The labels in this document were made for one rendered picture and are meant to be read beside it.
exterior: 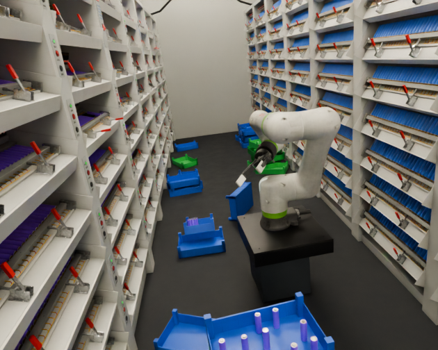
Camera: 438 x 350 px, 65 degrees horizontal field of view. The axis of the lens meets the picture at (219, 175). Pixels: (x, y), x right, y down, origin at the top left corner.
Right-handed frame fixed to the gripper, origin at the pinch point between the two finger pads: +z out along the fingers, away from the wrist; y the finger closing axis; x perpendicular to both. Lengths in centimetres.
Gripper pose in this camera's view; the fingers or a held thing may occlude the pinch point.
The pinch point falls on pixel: (248, 176)
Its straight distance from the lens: 150.8
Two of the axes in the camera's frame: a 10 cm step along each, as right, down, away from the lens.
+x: -6.7, -7.3, -1.1
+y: -6.0, 4.5, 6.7
